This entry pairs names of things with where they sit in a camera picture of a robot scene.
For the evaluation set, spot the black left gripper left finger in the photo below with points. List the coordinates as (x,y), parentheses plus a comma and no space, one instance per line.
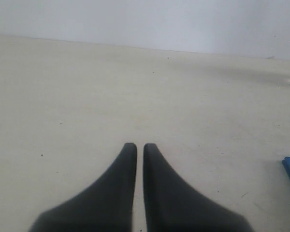
(105,206)

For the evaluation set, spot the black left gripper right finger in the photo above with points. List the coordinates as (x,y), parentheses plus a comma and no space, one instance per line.
(172,205)

